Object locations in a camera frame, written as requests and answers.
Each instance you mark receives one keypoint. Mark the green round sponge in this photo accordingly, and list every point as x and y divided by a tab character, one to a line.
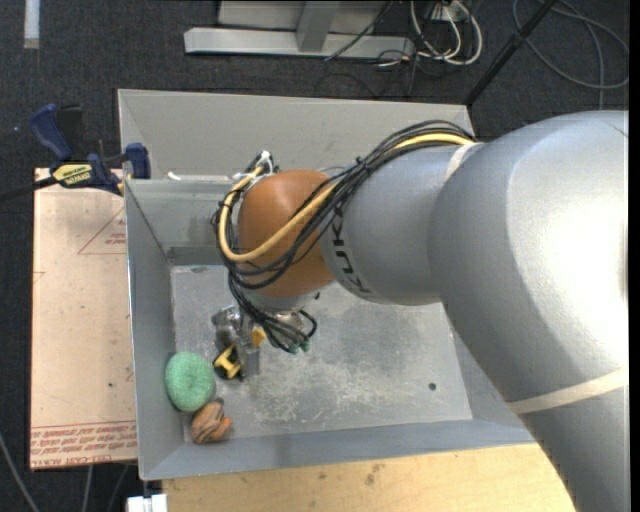
190	382

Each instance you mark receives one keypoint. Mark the yellow and black small tool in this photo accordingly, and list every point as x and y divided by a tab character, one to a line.
227	364

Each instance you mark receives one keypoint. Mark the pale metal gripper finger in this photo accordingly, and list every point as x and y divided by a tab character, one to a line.
251	361
225	327

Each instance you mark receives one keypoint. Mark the brown cardboard board, red print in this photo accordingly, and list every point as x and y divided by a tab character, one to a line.
75	325

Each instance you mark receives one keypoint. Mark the grey metal bin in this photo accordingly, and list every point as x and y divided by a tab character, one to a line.
360	380

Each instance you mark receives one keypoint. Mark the orange brown striped toy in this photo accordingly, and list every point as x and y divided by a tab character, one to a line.
210	425

